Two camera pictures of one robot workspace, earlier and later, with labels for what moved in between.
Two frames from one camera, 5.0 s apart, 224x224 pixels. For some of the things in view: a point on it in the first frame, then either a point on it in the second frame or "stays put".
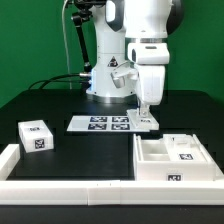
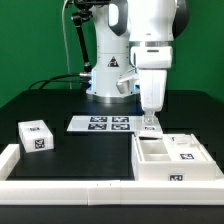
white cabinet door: x=145 y=123 → x=150 y=132
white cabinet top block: x=36 y=136 stays put
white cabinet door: x=184 y=147 stays put
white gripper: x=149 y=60 stays put
